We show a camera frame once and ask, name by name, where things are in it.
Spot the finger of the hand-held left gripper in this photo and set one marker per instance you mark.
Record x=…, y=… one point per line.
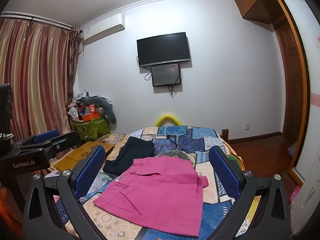
x=65, y=142
x=46, y=136

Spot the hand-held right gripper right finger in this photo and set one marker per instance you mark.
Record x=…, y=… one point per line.
x=225, y=172

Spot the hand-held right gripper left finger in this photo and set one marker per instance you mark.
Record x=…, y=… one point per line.
x=90, y=171

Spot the pink pants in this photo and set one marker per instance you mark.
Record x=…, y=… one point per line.
x=160, y=192

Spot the dark folded pants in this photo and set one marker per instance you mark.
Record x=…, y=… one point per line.
x=135, y=155

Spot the wooden bed headboard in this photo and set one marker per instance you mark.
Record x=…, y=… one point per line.
x=75, y=155

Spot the green storage bag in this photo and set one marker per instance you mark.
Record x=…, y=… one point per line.
x=92, y=128

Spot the orange box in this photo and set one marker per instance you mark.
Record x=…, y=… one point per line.
x=88, y=117

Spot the patchwork printed bedspread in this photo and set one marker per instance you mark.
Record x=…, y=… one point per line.
x=200, y=142

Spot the grey plush toy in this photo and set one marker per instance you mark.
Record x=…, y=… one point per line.
x=110, y=112

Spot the striped curtain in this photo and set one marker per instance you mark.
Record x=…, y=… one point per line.
x=37, y=80

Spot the wooden door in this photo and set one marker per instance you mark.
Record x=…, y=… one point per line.
x=292, y=80

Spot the white air conditioner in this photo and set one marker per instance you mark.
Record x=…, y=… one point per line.
x=105, y=28

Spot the wooden overhead cabinet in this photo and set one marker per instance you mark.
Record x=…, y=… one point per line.
x=252, y=0

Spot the wooden bed post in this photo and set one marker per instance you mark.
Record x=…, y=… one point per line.
x=225, y=133

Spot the white wall socket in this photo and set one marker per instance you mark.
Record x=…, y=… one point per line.
x=246, y=127

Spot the small wall monitor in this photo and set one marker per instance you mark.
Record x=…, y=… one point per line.
x=165, y=75

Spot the curtain rail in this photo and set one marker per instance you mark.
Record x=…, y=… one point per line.
x=37, y=20

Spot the large wall television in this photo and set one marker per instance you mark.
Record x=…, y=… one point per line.
x=163, y=48

